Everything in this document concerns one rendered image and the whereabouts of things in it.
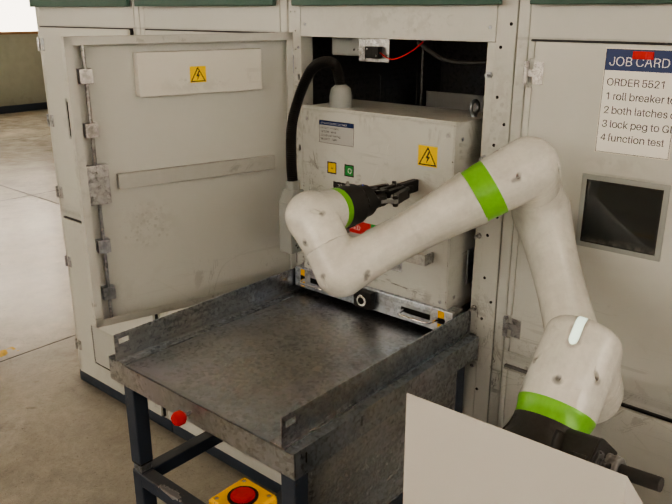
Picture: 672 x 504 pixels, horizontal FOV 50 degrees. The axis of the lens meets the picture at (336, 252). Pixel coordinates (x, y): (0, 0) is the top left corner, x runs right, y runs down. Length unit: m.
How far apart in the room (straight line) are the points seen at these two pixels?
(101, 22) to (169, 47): 0.90
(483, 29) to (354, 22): 0.38
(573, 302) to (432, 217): 0.32
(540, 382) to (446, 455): 0.19
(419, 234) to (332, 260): 0.18
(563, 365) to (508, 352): 0.65
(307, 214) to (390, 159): 0.44
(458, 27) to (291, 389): 0.91
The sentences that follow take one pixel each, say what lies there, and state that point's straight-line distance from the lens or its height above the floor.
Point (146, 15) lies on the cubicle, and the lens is 2.61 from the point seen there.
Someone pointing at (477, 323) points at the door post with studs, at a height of 0.88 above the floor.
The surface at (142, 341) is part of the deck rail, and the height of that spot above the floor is 0.87.
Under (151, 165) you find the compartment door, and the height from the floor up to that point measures 1.25.
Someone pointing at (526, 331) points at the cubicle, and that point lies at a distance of 1.79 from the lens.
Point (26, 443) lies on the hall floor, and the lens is 3.22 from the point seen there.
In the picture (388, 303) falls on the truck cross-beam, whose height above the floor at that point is 0.90.
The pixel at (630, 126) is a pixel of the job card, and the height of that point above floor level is 1.42.
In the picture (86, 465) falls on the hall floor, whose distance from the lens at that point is 3.01.
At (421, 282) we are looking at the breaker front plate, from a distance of 1.86.
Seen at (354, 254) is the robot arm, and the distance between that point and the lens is 1.44.
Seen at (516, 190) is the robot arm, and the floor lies 1.31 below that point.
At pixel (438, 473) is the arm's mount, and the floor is 0.93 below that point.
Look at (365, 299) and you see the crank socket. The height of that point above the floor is 0.90.
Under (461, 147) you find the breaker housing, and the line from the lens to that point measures 1.75.
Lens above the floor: 1.64
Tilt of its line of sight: 19 degrees down
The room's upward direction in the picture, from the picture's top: straight up
